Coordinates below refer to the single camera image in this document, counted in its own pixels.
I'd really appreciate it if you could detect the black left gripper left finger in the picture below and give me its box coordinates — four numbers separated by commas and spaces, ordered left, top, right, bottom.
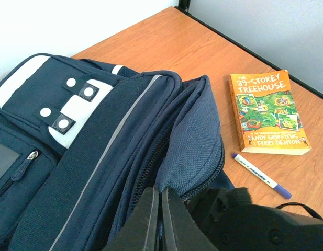
103, 187, 159, 251

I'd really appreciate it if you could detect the purple tipped white marker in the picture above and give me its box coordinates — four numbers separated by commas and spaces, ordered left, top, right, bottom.
232, 153, 292, 199

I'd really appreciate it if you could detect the orange Treehouse book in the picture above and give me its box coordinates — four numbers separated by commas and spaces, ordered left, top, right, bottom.
229, 70, 311, 155

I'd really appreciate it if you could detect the navy blue student backpack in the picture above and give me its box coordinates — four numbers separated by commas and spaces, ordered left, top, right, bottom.
0, 53, 233, 250

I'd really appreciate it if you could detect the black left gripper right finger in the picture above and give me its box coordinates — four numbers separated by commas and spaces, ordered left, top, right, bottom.
161, 188, 217, 251

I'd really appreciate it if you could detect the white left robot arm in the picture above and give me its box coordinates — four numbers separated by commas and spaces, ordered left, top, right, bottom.
105, 188, 323, 250

